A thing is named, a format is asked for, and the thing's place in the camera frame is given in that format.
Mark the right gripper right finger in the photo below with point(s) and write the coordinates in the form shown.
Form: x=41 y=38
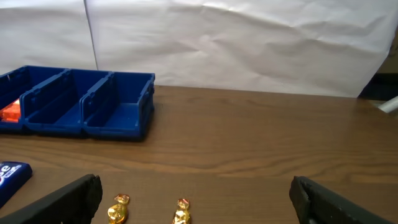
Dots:
x=323 y=205

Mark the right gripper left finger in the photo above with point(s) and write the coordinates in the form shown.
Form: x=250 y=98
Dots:
x=62 y=202

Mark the blue candy pack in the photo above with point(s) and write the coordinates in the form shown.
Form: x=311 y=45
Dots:
x=12 y=180

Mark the gold candy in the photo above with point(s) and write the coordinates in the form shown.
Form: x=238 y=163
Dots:
x=117 y=211
x=182 y=214

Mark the orange candy box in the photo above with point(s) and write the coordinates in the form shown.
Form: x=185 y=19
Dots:
x=11 y=112

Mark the blue tray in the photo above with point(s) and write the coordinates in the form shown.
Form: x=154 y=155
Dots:
x=118 y=115

